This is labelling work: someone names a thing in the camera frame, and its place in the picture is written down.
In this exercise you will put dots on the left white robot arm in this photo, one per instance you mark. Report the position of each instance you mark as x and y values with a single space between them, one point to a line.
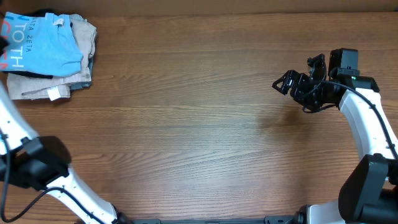
45 164

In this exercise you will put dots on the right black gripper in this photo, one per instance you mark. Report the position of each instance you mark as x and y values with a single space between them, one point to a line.
300 80

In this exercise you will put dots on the light blue printed t-shirt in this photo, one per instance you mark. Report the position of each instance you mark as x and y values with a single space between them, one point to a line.
43 45

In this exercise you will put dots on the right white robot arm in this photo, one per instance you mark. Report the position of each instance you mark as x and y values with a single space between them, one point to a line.
338 83

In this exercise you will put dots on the grey folded garment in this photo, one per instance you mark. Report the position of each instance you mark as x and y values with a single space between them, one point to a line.
82 85

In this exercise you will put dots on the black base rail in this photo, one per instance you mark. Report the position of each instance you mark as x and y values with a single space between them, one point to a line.
285 219

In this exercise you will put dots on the beige folded garment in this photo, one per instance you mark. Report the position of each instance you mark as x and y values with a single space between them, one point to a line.
26 88

